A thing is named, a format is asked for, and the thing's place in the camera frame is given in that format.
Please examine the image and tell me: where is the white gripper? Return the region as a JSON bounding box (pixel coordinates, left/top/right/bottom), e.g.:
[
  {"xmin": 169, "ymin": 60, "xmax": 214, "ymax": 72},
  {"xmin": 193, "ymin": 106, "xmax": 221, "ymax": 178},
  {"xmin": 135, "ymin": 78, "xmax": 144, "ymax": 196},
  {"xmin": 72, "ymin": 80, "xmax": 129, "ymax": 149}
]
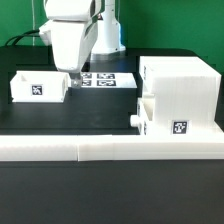
[{"xmin": 51, "ymin": 21, "xmax": 98, "ymax": 88}]

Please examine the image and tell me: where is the white drawer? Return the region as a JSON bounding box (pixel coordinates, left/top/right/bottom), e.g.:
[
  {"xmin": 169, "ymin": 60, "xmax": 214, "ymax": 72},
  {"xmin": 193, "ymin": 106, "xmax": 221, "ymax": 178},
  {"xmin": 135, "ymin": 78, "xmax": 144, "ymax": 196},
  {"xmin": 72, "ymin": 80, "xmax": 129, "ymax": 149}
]
[
  {"xmin": 10, "ymin": 70, "xmax": 71, "ymax": 103},
  {"xmin": 130, "ymin": 95, "xmax": 155, "ymax": 135}
]

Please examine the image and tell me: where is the white drawer box frame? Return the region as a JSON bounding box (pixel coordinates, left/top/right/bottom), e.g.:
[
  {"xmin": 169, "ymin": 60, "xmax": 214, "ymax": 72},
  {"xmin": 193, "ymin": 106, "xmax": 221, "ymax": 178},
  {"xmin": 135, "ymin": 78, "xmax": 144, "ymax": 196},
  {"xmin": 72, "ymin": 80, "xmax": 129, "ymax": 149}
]
[{"xmin": 139, "ymin": 56, "xmax": 221, "ymax": 135}]

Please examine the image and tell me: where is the white front drawer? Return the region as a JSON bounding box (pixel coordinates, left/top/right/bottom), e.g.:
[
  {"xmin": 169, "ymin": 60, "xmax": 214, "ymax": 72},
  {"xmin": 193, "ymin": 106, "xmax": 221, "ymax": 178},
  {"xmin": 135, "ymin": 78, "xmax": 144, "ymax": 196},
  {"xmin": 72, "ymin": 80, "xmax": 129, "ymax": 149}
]
[{"xmin": 130, "ymin": 95, "xmax": 155, "ymax": 135}]

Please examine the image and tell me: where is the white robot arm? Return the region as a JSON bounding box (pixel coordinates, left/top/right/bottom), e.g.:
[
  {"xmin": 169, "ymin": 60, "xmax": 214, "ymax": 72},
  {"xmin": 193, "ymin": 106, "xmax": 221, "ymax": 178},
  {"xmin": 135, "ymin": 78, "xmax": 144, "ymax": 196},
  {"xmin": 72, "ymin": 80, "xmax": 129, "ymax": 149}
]
[{"xmin": 43, "ymin": 0, "xmax": 126, "ymax": 88}]

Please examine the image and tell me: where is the white marker tag plate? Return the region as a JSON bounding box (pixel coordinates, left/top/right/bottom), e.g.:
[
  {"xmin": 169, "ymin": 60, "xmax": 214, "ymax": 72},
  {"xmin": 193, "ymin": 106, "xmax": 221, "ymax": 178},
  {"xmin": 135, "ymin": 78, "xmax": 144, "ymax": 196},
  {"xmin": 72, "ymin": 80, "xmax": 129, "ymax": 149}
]
[{"xmin": 81, "ymin": 72, "xmax": 137, "ymax": 89}]

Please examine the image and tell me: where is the white L-shaped fence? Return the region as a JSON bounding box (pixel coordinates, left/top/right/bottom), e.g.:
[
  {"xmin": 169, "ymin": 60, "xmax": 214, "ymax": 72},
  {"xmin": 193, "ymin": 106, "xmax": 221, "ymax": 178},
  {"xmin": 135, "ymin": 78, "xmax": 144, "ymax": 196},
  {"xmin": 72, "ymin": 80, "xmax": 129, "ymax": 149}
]
[{"xmin": 0, "ymin": 133, "xmax": 224, "ymax": 162}]

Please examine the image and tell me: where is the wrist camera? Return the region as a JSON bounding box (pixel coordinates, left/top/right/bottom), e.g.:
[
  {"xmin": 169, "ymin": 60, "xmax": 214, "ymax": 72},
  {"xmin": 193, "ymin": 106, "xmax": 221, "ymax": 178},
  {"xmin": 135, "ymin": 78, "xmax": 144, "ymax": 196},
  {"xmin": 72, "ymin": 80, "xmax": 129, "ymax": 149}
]
[{"xmin": 39, "ymin": 21, "xmax": 52, "ymax": 46}]

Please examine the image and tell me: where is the black cable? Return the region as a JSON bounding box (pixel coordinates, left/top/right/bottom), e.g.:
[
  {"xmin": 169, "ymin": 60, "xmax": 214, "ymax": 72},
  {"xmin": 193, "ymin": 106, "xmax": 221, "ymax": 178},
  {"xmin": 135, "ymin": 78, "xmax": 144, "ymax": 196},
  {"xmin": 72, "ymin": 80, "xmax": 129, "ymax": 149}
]
[{"xmin": 4, "ymin": 29, "xmax": 42, "ymax": 48}]

